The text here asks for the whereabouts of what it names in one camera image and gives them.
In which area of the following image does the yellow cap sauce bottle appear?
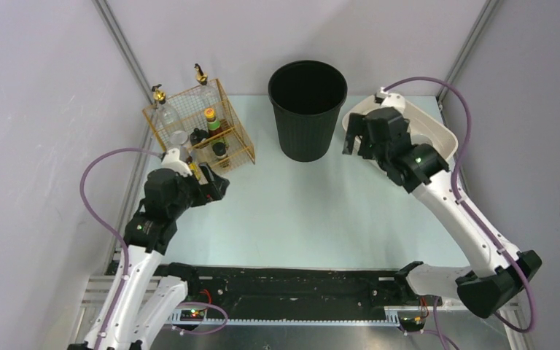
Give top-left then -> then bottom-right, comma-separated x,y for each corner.
204,107 -> 228,145

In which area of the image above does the black cap pepper jar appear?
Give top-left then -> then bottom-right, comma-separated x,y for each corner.
212,142 -> 230,168

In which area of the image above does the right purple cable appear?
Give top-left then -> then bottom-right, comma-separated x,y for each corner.
381,76 -> 537,334

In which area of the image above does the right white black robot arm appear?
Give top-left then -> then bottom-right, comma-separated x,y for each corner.
342,104 -> 542,318

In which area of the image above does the white rectangular basin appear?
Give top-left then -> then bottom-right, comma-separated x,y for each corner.
341,93 -> 459,179

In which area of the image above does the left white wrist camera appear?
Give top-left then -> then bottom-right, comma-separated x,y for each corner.
160,146 -> 195,177

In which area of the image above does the black plastic trash bin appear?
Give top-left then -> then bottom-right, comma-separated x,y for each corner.
268,60 -> 348,163

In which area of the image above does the brown cap small bottle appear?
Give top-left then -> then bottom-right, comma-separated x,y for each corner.
186,156 -> 201,181

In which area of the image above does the black lid spice jar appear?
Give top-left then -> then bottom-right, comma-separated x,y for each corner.
190,128 -> 216,164

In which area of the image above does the silver lid spice jar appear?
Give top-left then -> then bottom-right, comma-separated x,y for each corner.
168,130 -> 190,158

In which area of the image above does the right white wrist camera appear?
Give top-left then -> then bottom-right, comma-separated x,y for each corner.
374,87 -> 406,114

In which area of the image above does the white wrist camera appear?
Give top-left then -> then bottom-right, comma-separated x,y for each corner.
374,87 -> 406,114
160,146 -> 195,177

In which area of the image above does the yellow wire mesh rack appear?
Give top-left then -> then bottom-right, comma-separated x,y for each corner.
143,79 -> 255,174

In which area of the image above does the purple cable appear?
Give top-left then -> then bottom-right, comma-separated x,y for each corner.
381,76 -> 537,334
79,147 -> 229,350

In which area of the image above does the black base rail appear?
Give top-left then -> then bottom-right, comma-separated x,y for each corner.
151,262 -> 424,323

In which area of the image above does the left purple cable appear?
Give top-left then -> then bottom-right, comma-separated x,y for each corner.
79,147 -> 229,350

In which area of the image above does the glass oil bottle gold spout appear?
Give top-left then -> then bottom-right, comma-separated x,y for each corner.
151,84 -> 184,149

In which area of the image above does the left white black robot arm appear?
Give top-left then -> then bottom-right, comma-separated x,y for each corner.
68,164 -> 230,349

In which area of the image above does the pink ceramic mug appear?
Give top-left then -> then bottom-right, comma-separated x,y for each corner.
411,134 -> 435,147

